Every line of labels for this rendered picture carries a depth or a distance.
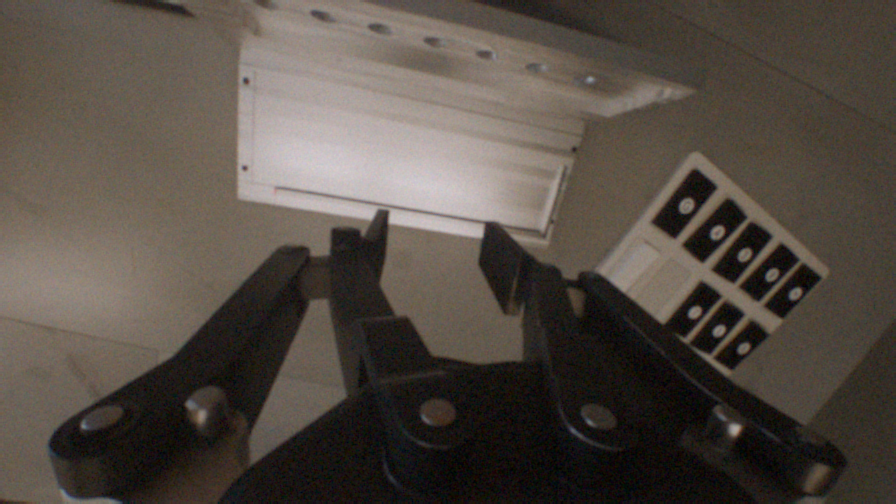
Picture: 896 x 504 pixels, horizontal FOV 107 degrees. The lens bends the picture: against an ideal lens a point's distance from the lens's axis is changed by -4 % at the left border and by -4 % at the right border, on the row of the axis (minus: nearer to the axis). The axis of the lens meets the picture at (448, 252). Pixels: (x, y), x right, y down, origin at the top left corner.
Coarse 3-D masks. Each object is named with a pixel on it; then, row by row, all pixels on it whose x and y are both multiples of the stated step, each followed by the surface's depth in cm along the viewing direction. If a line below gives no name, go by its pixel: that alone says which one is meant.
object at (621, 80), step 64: (192, 0) 28; (256, 0) 29; (320, 0) 27; (384, 0) 24; (448, 0) 24; (320, 64) 39; (384, 64) 36; (448, 64) 36; (512, 64) 33; (576, 64) 30; (640, 64) 27
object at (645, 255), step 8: (640, 248) 55; (648, 248) 55; (632, 256) 56; (640, 256) 55; (648, 256) 55; (656, 256) 55; (624, 264) 56; (632, 264) 55; (640, 264) 56; (648, 264) 56; (616, 272) 57; (624, 272) 56; (632, 272) 56; (640, 272) 56; (616, 280) 56; (624, 280) 57; (632, 280) 56; (624, 288) 57
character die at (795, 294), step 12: (792, 276) 60; (804, 276) 60; (816, 276) 60; (780, 288) 61; (792, 288) 60; (804, 288) 61; (768, 300) 62; (780, 300) 61; (792, 300) 61; (780, 312) 62
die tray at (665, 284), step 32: (704, 160) 51; (672, 192) 53; (736, 192) 54; (640, 224) 54; (768, 224) 57; (608, 256) 56; (672, 256) 57; (800, 256) 59; (640, 288) 59; (672, 288) 59; (736, 288) 61; (704, 320) 62; (768, 320) 64
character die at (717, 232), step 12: (720, 204) 54; (732, 204) 54; (720, 216) 54; (732, 216) 54; (744, 216) 54; (708, 228) 54; (720, 228) 55; (732, 228) 55; (696, 240) 55; (708, 240) 56; (720, 240) 56; (696, 252) 56; (708, 252) 56
